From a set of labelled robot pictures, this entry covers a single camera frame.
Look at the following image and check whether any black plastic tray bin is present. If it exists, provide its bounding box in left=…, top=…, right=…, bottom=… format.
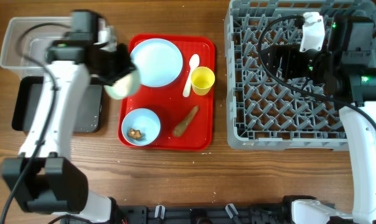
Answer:
left=11, top=77, right=103, bottom=133

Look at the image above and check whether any yellow plastic cup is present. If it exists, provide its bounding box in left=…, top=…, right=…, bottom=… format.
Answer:
left=191, top=67, right=215, bottom=96

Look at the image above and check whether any clear plastic bin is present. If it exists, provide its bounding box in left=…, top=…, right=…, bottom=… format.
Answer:
left=0, top=16, right=118, bottom=83

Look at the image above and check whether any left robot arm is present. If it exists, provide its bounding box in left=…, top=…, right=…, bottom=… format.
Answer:
left=2, top=9, right=141, bottom=223

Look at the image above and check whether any green bowl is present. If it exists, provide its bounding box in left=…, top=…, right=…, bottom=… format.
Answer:
left=104, top=70, right=141, bottom=100

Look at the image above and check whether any brown carrot-shaped root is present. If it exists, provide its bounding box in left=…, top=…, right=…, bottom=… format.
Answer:
left=172, top=105, right=199, bottom=138

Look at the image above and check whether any red serving tray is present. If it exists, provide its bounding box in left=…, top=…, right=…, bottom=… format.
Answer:
left=118, top=34, right=215, bottom=151

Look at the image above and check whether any grey dishwasher rack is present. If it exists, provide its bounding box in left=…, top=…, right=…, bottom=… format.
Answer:
left=224, top=0, right=376, bottom=151

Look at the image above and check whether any small light blue bowl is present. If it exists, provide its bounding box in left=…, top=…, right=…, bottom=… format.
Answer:
left=120, top=108, right=161, bottom=146

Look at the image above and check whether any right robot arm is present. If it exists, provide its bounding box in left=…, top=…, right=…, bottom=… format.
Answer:
left=257, top=12, right=376, bottom=223

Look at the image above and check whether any large light blue plate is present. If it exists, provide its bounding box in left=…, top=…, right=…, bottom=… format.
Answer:
left=130, top=38, right=184, bottom=87

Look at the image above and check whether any white plastic spoon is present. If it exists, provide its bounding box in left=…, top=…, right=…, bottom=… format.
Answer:
left=182, top=54, right=200, bottom=98

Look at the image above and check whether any brown food scrap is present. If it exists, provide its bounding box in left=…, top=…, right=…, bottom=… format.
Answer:
left=128, top=128, right=143, bottom=140

